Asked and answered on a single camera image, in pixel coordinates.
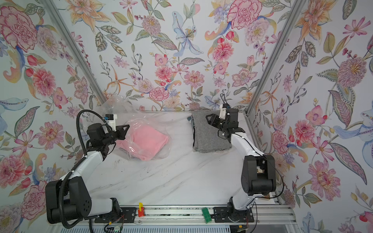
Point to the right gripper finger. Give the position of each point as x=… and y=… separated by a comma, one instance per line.
x=213, y=117
x=215, y=122

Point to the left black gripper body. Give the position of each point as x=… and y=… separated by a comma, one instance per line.
x=111, y=138

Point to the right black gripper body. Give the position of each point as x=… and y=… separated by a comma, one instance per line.
x=224, y=125

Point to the grey fuzzy blanket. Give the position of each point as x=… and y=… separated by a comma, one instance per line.
x=206, y=136

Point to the clear plastic vacuum bag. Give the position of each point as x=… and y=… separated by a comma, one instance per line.
x=128, y=115

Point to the black smiley knitted blanket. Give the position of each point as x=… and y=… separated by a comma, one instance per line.
x=193, y=129

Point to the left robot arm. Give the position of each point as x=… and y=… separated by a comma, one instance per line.
x=68, y=200

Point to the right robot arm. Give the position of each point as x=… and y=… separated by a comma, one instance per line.
x=258, y=176

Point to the pink folded blanket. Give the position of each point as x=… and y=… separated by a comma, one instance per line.
x=143, y=142

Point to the red yellow clamp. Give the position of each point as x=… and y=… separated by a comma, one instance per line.
x=141, y=210

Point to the green block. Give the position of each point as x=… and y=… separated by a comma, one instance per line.
x=206, y=215

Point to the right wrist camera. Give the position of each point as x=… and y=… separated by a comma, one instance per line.
x=223, y=110

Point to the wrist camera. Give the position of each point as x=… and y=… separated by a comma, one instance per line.
x=111, y=121
x=223, y=110

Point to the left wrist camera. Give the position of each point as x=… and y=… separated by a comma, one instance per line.
x=111, y=121

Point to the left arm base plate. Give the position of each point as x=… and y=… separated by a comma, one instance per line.
x=126, y=215

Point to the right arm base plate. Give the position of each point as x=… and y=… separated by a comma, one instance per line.
x=225, y=215

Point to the aluminium front rail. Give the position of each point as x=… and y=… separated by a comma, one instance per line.
x=265, y=214

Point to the left aluminium corner post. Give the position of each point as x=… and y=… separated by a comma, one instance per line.
x=90, y=75

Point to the aluminium corner post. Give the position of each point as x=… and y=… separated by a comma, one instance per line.
x=288, y=26
x=90, y=75

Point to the right aluminium corner post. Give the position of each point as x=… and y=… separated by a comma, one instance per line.
x=288, y=26

